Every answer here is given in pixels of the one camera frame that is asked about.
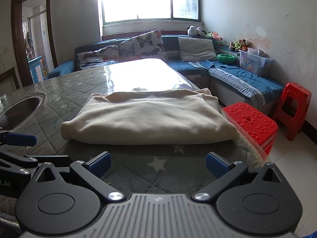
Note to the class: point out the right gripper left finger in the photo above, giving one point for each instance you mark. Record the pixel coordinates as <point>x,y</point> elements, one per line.
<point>88,174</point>

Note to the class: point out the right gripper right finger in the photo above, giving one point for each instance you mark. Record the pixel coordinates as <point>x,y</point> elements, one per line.
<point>227,175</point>

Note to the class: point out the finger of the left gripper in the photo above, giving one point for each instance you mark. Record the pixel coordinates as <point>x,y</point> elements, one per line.
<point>17,139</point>
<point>15,164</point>

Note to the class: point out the cream beige garment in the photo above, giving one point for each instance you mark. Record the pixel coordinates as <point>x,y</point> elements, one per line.
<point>171,117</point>

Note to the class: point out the round black induction cooktop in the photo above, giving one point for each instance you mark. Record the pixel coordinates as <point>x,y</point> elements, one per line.
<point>18,112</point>

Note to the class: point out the grey quilted star tablecloth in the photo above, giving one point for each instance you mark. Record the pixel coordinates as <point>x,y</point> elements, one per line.
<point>136,168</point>

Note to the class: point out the red plastic stool near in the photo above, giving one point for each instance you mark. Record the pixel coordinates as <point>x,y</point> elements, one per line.
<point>262,129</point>

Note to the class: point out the red plastic stool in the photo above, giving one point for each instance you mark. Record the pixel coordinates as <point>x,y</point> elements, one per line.
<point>292,108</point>
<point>262,129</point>

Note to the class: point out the blue white cardboard box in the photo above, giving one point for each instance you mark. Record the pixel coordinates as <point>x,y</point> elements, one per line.
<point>36,70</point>

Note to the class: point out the red plastic stool far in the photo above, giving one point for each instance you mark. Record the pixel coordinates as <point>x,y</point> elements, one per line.
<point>292,108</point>

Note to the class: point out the blue corner sofa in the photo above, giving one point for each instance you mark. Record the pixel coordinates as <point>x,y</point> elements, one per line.
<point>227,82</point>

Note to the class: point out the green bowl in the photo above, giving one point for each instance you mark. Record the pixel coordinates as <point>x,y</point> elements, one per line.
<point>226,58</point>

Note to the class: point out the clear plastic storage box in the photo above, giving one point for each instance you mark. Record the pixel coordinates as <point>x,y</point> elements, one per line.
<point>255,64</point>

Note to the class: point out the left butterfly cushion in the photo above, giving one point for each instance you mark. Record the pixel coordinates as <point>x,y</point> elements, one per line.
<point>101,57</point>

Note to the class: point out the butterfly cushion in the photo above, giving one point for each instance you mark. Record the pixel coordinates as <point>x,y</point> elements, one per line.
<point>101,57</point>
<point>148,45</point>

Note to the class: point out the grey plain cushion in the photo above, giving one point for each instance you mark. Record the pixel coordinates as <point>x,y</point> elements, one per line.
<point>196,49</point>

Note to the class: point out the plush toy pile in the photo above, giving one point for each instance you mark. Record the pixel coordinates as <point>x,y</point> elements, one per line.
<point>240,45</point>

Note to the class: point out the right butterfly cushion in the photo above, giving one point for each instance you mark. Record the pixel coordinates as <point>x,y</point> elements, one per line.
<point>148,45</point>

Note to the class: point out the panda plush toy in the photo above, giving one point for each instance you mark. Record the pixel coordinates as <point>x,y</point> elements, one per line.
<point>193,31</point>

